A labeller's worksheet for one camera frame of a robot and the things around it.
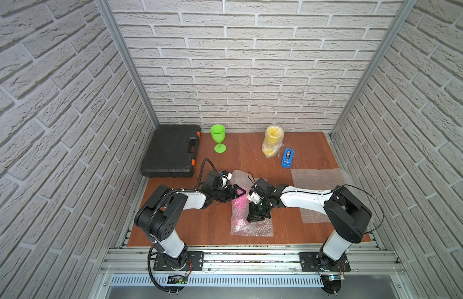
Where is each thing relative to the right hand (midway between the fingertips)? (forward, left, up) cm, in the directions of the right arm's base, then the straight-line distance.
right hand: (249, 220), depth 83 cm
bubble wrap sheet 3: (+20, -40, -1) cm, 45 cm away
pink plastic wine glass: (+4, +4, +5) cm, 8 cm away
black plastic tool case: (+38, +40, +6) cm, 56 cm away
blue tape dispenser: (+33, -25, +2) cm, 42 cm away
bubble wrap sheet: (+43, -12, +4) cm, 45 cm away
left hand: (+13, +2, +3) cm, 13 cm away
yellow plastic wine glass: (+38, -17, +12) cm, 43 cm away
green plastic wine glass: (+45, +13, +13) cm, 49 cm away
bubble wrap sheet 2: (-3, -6, -3) cm, 7 cm away
